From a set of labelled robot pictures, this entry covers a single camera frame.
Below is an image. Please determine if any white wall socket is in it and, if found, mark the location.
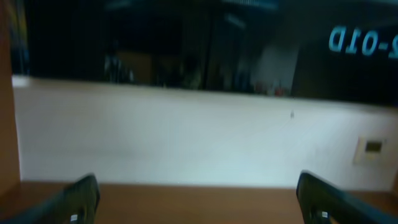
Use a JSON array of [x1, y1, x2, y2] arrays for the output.
[[353, 137, 387, 166]]

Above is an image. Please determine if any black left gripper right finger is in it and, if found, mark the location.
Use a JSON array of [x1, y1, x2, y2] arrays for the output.
[[296, 170, 397, 223]]

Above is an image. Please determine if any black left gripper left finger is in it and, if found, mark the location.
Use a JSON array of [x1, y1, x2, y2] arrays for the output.
[[1, 174, 100, 224]]

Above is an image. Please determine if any dark glass window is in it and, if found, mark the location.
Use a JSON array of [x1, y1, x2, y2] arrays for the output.
[[4, 0, 397, 107]]

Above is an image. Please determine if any brown wooden side panel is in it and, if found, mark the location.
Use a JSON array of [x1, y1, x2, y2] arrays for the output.
[[1, 1, 20, 195]]

